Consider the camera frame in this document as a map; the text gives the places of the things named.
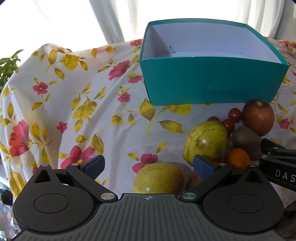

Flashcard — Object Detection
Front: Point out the yellow guava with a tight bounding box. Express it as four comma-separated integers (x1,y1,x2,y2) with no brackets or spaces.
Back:
133,163,185,194

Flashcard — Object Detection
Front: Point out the dark object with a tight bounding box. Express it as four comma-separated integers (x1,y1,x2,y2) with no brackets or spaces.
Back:
0,188,13,207

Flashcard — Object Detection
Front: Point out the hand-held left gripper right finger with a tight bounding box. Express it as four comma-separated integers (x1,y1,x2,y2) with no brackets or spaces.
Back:
180,155,266,202

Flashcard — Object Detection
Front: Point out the floral tablecloth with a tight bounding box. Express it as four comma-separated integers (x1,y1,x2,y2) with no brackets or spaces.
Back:
0,37,296,241

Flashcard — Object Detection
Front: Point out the white curtain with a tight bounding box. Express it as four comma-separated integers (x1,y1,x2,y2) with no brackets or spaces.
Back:
0,0,296,70

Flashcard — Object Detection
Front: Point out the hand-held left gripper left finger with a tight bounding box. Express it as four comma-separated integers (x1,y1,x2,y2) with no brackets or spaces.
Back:
30,155,118,202

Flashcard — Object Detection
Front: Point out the small orange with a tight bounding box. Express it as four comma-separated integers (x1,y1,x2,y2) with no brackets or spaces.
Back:
225,148,251,169

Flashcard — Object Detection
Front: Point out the red apple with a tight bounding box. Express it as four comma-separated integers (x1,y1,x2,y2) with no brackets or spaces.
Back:
185,171,205,192
242,99,275,137

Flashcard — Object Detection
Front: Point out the green plant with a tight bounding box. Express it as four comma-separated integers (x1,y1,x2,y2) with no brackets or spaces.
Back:
0,49,25,93

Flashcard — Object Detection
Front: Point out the brown kiwi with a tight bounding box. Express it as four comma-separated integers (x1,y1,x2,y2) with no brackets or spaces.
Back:
231,126,264,161

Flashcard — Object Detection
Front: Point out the large yellow-green guava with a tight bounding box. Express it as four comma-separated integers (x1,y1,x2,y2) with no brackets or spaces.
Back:
183,120,232,166

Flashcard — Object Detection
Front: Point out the teal cardboard box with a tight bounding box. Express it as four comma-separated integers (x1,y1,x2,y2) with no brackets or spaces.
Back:
138,19,290,106

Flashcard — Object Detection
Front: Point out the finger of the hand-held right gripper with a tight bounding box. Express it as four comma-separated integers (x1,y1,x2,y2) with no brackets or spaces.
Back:
259,138,296,163

